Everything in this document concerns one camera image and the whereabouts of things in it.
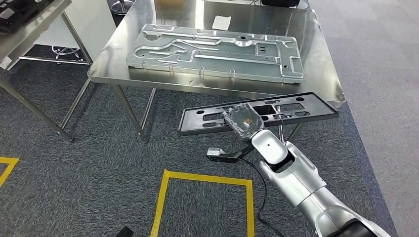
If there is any black plastic bracket part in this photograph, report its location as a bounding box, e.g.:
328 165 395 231
177 92 339 137

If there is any stainless steel workbench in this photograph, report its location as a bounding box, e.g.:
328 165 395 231
87 0 347 144

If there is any stamped metal panel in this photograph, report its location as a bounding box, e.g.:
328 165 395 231
126 23 304 84

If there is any white paper sheet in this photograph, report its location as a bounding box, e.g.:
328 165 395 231
211 15 232 31

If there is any chrome stanchion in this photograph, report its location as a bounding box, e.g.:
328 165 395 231
110 0 135 15

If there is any chrome chair base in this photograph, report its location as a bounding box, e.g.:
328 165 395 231
50 45 81 62

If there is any stainless steel side table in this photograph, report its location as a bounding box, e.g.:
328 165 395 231
0 0 94 142

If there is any black plastic panel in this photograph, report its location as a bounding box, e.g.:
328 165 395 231
0 0 55 34

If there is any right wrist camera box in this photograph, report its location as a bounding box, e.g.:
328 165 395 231
206 144 254 164

